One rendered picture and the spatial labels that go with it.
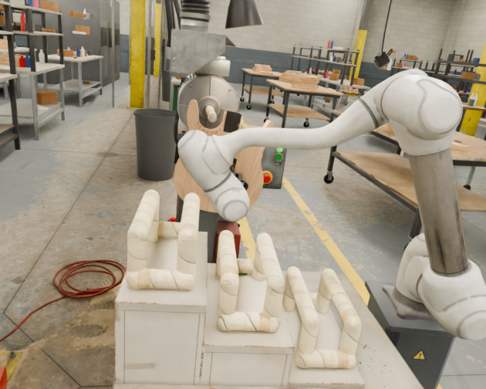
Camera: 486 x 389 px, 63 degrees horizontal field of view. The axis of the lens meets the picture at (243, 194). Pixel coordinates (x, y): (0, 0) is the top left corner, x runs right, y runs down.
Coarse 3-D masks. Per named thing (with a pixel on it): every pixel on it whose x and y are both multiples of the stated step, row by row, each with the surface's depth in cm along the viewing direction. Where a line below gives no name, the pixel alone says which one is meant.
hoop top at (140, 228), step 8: (152, 192) 79; (144, 200) 75; (152, 200) 76; (144, 208) 71; (152, 208) 73; (136, 216) 69; (144, 216) 68; (152, 216) 71; (136, 224) 65; (144, 224) 66; (128, 232) 64; (136, 232) 64; (144, 232) 64
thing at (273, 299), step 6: (270, 288) 69; (282, 288) 69; (270, 294) 70; (276, 294) 69; (282, 294) 70; (270, 300) 70; (276, 300) 70; (264, 306) 72; (270, 306) 70; (276, 306) 70; (264, 312) 72; (270, 312) 71; (276, 312) 71; (276, 330) 73
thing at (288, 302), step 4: (288, 280) 89; (288, 284) 89; (288, 288) 90; (284, 292) 91; (288, 292) 90; (284, 296) 91; (288, 296) 90; (292, 296) 90; (284, 300) 91; (288, 300) 91; (292, 300) 91; (284, 304) 91; (288, 304) 91; (292, 304) 91; (284, 308) 92; (288, 308) 91; (292, 308) 92; (288, 312) 92
